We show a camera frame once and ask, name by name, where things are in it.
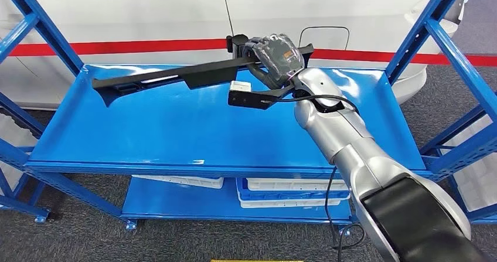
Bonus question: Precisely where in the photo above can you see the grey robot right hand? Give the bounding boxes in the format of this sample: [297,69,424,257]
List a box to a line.
[242,33,307,90]

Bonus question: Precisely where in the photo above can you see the long black plastic part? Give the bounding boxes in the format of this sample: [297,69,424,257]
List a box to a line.
[91,42,315,108]

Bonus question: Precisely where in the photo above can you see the blue plastic crate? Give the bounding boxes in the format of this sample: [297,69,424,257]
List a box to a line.
[236,177,351,202]

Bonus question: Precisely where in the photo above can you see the white vehicle with red stripe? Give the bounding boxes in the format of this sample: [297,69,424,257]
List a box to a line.
[0,0,477,110]

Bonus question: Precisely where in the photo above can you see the large white plastic bin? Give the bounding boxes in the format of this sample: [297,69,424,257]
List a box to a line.
[451,114,497,213]
[0,111,40,192]

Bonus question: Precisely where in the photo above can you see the black chrome stanchion post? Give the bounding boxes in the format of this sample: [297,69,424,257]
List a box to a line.
[226,34,250,60]

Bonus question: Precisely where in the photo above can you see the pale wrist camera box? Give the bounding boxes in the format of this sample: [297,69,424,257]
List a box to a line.
[230,80,253,94]

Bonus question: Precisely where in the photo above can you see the black camera bracket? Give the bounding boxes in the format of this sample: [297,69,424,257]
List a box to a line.
[227,83,297,111]

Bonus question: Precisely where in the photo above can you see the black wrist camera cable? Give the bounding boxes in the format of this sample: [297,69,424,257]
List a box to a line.
[271,94,360,116]

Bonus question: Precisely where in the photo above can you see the black hanging cable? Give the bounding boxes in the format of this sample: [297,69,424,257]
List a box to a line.
[325,166,366,262]

